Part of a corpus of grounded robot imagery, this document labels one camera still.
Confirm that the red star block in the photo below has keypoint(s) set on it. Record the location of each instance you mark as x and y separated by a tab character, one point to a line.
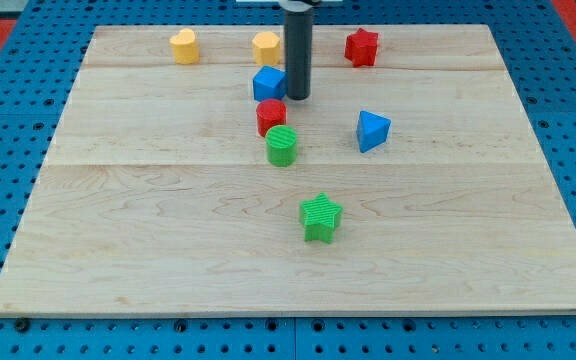
361	47

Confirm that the light wooden board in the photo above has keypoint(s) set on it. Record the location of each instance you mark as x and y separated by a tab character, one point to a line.
156	199

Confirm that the red cylinder block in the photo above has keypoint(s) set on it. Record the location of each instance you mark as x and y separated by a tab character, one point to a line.
269	113

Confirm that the yellow pentagon block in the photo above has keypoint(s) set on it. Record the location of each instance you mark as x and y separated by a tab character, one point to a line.
266	48

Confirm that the green cylinder block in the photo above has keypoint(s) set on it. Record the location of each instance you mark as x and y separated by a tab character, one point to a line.
281	145

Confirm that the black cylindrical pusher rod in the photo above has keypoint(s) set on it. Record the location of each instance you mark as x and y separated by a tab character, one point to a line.
297	28

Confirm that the yellow heart block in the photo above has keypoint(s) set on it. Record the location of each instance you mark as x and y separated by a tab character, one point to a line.
184	46

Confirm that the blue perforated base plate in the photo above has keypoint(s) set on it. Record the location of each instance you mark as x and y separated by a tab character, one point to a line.
38	65

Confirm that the blue cube block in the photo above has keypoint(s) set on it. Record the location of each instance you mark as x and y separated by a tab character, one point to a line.
269	83

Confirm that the green star block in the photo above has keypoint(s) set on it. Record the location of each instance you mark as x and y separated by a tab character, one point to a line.
320	217

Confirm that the blue triangle block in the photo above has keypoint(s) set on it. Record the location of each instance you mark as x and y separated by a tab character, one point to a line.
372	130

